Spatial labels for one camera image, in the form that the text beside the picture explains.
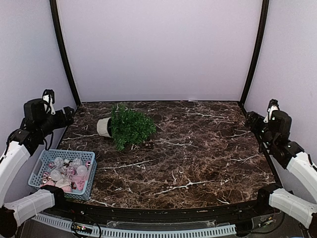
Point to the white ball string lights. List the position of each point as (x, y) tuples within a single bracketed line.
[(66, 169)]

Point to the white perforated cable tray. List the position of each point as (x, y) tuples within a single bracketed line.
[(94, 231)]

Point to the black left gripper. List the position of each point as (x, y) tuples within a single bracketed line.
[(69, 117)]

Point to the pink bauble ornaments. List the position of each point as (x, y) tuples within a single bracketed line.
[(65, 185)]

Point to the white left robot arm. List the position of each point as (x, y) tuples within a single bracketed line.
[(20, 146)]

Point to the small green christmas tree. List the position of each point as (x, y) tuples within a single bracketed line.
[(126, 126)]

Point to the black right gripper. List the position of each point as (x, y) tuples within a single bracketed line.
[(250, 120)]

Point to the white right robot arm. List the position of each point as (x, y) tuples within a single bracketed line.
[(294, 159)]

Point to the light blue plastic basket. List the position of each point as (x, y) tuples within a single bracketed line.
[(47, 156)]

